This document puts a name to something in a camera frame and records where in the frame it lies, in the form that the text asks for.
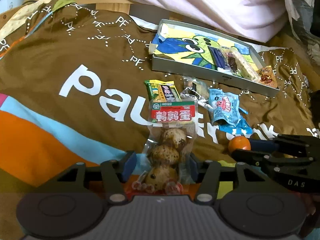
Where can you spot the brown printed blanket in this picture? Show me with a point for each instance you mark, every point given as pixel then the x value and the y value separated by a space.
pixel 73 96

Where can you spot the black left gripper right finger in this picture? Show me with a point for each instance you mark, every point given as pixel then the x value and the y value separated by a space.
pixel 206 173

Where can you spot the orange small snack packet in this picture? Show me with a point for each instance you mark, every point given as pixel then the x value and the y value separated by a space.
pixel 267 77

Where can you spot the light blue snack packet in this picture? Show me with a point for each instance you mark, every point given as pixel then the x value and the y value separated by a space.
pixel 226 113

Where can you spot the dark chocolate snack packet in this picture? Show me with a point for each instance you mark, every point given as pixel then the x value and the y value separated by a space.
pixel 232 62

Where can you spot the rice cracker bar packet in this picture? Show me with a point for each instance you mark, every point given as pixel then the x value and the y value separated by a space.
pixel 244 67

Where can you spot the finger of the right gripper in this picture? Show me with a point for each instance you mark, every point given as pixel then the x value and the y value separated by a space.
pixel 260 157
pixel 286 143

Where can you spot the grey floral patterned fabric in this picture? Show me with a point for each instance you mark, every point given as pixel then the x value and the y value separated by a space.
pixel 304 20

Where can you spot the orange mandarin fruit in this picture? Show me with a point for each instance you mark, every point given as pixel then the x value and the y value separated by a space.
pixel 239 143

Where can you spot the grey tray with cartoon drawing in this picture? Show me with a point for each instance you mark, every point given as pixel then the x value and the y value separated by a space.
pixel 182 48

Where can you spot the clear wrapped pastry packet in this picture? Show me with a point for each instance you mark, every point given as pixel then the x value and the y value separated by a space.
pixel 196 90

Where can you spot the dark blue stick packet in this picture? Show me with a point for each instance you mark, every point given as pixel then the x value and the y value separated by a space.
pixel 218 58

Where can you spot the quail egg snack packet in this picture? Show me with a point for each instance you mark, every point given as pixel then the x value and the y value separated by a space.
pixel 173 130

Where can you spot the yellow green snack packet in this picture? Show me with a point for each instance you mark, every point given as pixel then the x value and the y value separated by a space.
pixel 162 91

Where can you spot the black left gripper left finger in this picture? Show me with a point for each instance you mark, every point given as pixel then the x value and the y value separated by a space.
pixel 115 173

